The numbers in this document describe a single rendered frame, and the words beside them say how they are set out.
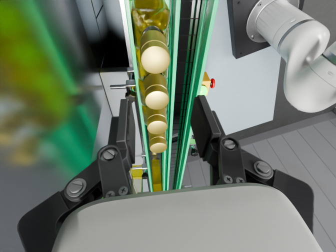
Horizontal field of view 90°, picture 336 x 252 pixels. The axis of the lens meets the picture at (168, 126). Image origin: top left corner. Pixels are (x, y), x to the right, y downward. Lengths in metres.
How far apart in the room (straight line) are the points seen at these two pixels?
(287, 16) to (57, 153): 0.72
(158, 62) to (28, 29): 0.13
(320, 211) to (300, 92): 2.27
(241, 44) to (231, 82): 0.24
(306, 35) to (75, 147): 0.64
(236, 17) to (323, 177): 2.45
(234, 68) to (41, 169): 0.93
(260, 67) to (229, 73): 0.17
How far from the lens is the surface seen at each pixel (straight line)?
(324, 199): 2.82
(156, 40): 0.21
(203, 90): 0.65
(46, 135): 0.22
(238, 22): 0.83
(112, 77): 0.55
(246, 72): 1.04
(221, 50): 0.91
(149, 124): 0.27
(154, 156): 0.88
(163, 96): 0.23
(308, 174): 2.89
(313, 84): 0.58
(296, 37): 0.67
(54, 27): 0.28
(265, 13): 0.81
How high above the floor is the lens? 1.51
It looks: 41 degrees down
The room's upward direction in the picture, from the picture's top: 171 degrees clockwise
